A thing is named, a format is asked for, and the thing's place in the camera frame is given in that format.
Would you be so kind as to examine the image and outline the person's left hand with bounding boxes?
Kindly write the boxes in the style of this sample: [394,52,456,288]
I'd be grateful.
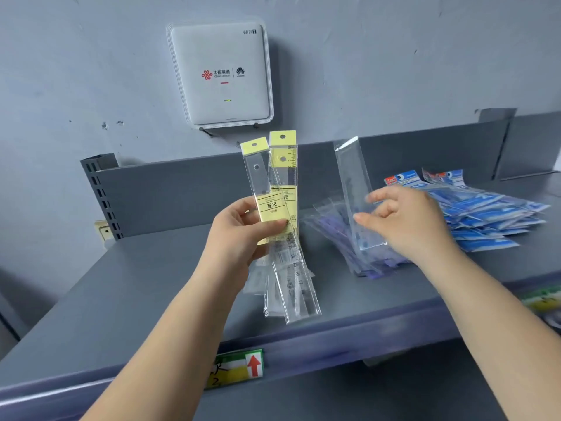
[195,196,291,298]

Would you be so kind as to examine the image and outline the person's right hand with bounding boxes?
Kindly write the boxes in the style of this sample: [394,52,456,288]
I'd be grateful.
[353,186,465,271]

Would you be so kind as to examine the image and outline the bundle of assorted straight rulers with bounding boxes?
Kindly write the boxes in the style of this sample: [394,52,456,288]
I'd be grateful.
[240,130,322,325]

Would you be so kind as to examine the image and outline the pile of blue set-square packets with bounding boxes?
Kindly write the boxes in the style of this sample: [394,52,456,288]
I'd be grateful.
[383,169,551,253]

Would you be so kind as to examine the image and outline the clear purple ruler packets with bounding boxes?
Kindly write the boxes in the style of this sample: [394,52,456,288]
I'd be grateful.
[302,196,413,279]

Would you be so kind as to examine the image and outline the clear straight ruler packet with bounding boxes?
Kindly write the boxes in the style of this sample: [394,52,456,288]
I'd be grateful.
[334,136,389,251]

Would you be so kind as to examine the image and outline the person's right forearm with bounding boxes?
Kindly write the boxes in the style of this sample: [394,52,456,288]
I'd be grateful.
[423,251,561,421]

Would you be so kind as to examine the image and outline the person's left forearm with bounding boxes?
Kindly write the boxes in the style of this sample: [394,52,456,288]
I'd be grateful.
[81,274,248,421]

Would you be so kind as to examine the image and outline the grey shelf back panel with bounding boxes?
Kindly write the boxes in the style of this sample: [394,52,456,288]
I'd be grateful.
[96,111,561,240]

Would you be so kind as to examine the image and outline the grey slotted shelf post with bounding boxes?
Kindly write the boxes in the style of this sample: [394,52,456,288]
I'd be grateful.
[80,154,125,240]
[475,108,518,180]

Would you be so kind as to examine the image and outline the pale wall socket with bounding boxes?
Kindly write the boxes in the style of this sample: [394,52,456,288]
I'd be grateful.
[94,220,116,242]

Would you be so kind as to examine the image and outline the white wall router box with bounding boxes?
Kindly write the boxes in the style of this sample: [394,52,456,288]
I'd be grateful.
[165,20,275,130]

